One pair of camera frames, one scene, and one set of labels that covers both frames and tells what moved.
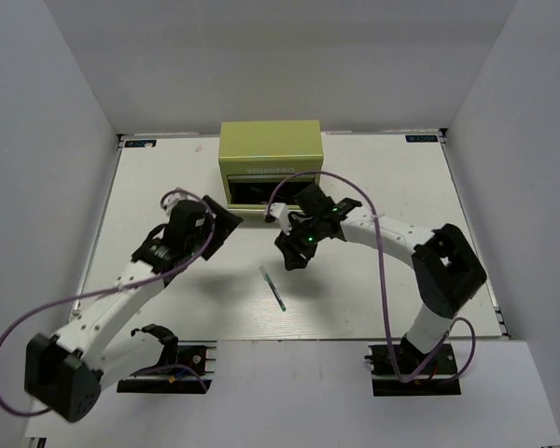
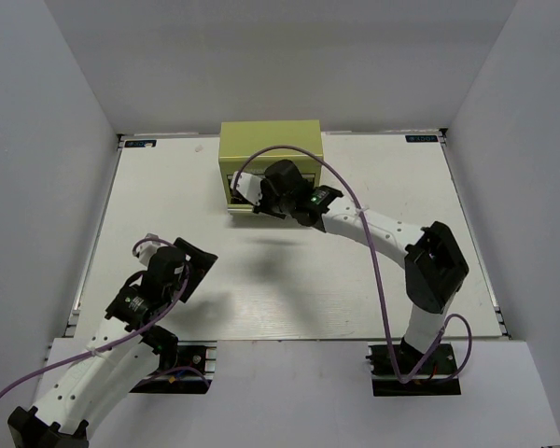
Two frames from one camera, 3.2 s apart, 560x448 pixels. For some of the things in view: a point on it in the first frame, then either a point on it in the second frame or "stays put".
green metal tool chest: [257, 157] stays put
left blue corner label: [140, 143] stays put
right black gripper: [292, 248] to [266, 188]
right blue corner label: [421, 138] stays put
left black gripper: [225, 224] to [198, 266]
